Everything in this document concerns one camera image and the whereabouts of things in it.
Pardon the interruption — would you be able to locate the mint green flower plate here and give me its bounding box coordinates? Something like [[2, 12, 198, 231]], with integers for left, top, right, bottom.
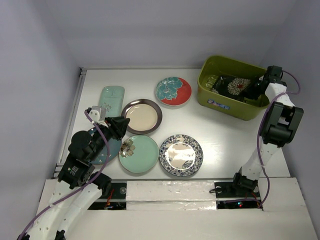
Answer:
[[119, 135, 159, 174]]

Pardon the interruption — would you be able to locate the dark teal round plate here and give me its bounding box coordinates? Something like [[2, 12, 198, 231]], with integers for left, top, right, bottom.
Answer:
[[86, 127, 122, 165]]

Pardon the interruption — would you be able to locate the blue white patterned plate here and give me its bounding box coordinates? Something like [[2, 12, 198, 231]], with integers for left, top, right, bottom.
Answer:
[[159, 134, 204, 177]]

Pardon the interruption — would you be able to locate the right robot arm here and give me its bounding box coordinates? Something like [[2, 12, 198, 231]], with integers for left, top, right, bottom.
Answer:
[[230, 65, 304, 196]]

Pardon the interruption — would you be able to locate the brown rimmed cream plate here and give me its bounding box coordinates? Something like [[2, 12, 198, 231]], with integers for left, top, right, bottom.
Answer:
[[121, 98, 163, 135]]

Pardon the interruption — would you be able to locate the black square floral plate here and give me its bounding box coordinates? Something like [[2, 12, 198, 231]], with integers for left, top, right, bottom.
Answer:
[[210, 75, 251, 102]]

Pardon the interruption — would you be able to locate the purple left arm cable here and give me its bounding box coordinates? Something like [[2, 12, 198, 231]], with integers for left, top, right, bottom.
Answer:
[[18, 108, 111, 238]]

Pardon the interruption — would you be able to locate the aluminium table rail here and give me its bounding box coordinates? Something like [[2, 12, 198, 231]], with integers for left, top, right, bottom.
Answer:
[[51, 67, 87, 179]]

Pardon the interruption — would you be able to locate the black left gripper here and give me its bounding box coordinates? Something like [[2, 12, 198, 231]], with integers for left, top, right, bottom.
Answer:
[[89, 115, 130, 161]]

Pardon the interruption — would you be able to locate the green plastic bin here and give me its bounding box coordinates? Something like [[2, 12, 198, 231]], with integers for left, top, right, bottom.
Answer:
[[197, 55, 269, 121]]

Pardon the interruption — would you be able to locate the red teal floral plate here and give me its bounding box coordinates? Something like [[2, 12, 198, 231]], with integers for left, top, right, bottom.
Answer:
[[155, 76, 192, 108]]

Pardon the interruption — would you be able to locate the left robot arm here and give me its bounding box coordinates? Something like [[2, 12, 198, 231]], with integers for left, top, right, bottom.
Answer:
[[18, 116, 130, 240]]

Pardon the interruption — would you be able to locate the mint rectangular divided plate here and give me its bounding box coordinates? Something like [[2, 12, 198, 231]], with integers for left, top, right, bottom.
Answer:
[[98, 85, 125, 118]]

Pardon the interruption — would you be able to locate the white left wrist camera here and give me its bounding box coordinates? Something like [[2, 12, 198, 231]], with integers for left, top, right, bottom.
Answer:
[[84, 106, 107, 127]]

